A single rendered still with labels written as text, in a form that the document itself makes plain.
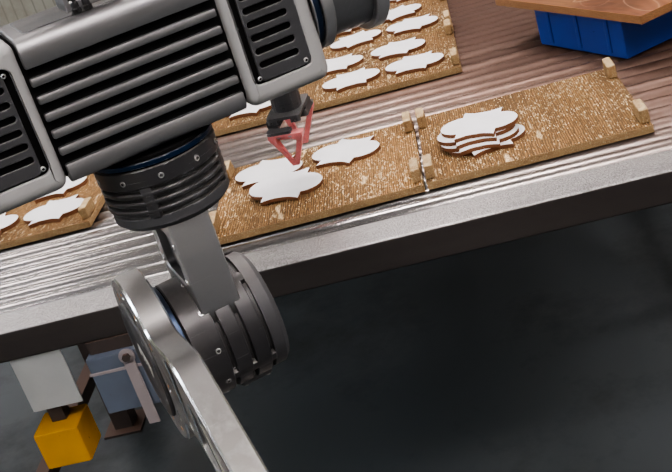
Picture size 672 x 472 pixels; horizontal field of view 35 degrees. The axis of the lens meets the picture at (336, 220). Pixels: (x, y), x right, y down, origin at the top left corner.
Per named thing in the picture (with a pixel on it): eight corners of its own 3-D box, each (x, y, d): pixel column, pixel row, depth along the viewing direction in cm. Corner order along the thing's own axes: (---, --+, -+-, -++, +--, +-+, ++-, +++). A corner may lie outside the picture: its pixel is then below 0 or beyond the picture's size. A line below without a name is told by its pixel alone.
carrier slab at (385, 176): (425, 191, 195) (423, 184, 195) (211, 247, 200) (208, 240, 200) (414, 126, 227) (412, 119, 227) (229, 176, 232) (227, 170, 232)
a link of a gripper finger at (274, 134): (276, 173, 201) (263, 127, 197) (283, 156, 208) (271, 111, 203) (311, 167, 200) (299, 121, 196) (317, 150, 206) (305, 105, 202)
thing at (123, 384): (183, 418, 197) (149, 335, 190) (113, 434, 199) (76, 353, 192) (193, 383, 207) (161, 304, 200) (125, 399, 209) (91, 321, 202)
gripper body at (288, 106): (268, 129, 199) (257, 92, 196) (278, 107, 208) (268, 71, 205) (301, 123, 198) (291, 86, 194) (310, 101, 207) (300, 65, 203)
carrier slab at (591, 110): (654, 132, 190) (653, 124, 190) (428, 190, 196) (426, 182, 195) (612, 74, 222) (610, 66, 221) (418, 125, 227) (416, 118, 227)
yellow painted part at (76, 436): (92, 460, 203) (44, 357, 194) (48, 470, 205) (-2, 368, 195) (102, 435, 211) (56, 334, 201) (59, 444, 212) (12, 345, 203)
